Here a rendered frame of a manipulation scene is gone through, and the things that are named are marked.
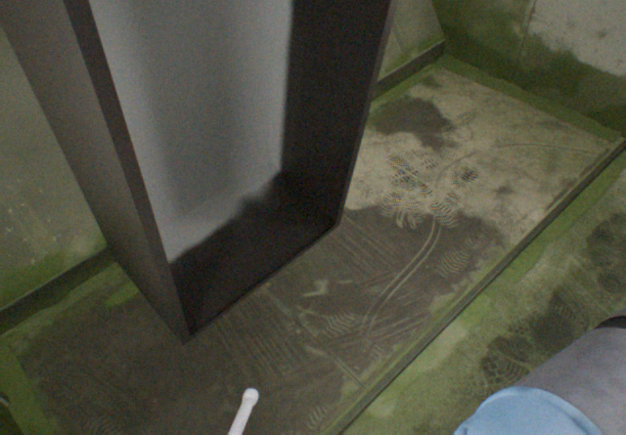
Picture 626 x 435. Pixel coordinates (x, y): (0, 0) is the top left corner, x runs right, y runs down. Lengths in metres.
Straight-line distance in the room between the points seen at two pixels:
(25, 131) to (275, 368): 1.24
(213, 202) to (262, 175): 0.20
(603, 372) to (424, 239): 1.83
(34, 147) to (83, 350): 0.76
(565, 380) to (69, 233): 1.95
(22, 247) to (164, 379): 0.72
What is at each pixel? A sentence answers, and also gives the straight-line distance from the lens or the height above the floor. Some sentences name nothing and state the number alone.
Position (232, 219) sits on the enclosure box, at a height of 0.51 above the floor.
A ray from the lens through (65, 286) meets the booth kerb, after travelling 2.20.
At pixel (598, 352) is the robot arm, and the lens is 0.36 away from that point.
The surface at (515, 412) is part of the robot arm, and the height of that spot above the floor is 1.41.
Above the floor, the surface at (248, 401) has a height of 0.63.
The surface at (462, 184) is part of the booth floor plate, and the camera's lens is 2.40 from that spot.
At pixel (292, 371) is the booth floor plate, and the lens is 1.82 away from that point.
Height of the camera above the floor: 1.70
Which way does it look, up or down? 47 degrees down
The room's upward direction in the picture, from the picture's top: 5 degrees counter-clockwise
